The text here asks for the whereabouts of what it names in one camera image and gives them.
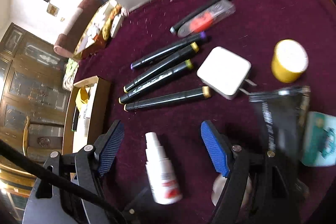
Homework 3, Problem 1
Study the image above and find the black foil pouch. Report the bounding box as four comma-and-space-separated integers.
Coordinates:
249, 85, 311, 162

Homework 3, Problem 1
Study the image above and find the teal white tissue pack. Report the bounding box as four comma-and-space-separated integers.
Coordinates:
301, 111, 336, 167

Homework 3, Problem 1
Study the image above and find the black marker olive cap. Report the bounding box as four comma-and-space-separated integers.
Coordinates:
118, 59, 193, 104

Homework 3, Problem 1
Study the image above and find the yellow cylindrical container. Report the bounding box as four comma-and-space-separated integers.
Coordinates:
271, 39, 309, 84

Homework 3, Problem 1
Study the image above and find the cardboard tray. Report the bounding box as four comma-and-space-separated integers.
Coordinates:
62, 76, 111, 154

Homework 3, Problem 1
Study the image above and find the white spray bottle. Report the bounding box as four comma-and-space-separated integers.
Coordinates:
145, 132, 182, 205

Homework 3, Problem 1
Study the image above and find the black marker tan cap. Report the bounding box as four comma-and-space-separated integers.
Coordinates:
123, 86, 211, 112

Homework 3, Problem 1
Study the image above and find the white square charger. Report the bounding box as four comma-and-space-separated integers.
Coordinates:
197, 47, 256, 100

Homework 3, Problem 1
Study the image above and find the black marker yellow cap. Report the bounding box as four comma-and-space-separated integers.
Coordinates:
123, 42, 199, 93

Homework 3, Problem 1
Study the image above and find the brown armchair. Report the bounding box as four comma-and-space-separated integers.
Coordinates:
54, 0, 103, 58

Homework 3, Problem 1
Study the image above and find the black marker purple cap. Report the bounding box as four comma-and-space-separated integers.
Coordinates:
130, 31, 207, 69

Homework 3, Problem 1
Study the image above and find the clear case with red item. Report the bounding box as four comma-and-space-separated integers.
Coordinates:
177, 0, 236, 38

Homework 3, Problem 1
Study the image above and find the thin black pen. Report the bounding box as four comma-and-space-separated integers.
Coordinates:
169, 0, 230, 35

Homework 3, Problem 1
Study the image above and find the black cable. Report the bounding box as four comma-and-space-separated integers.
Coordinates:
0, 139, 127, 224

